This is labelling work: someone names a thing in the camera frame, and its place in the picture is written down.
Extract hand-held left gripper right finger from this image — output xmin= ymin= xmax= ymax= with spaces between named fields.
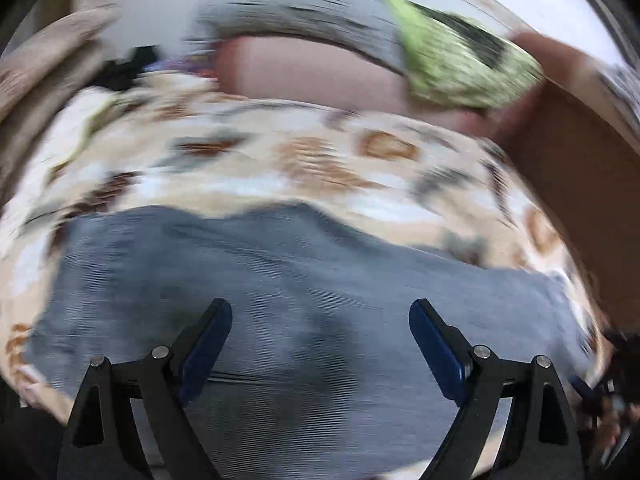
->
xmin=408 ymin=298 xmax=587 ymax=480

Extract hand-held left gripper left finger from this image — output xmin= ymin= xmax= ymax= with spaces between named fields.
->
xmin=56 ymin=298 xmax=234 ymax=480

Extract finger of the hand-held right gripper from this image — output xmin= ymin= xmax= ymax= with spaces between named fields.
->
xmin=570 ymin=375 xmax=603 ymax=411

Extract blue denim pants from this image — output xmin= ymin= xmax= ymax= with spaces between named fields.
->
xmin=25 ymin=204 xmax=596 ymax=480

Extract cream leaf-print blanket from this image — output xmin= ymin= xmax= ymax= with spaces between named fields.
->
xmin=0 ymin=77 xmax=608 ymax=426

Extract brown wooden furniture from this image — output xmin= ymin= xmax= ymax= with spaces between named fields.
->
xmin=492 ymin=30 xmax=640 ymax=321

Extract green cloth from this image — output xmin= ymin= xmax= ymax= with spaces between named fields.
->
xmin=377 ymin=0 xmax=546 ymax=111

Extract purple cloth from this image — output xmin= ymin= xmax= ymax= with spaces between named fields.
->
xmin=150 ymin=52 xmax=221 ymax=78

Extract black cloth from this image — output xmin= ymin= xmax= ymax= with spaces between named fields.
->
xmin=102 ymin=46 xmax=161 ymax=93

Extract pink pillow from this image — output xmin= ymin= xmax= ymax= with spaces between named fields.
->
xmin=215 ymin=35 xmax=501 ymax=136

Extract beige patterned cushion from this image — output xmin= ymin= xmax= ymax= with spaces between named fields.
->
xmin=0 ymin=7 xmax=121 ymax=171

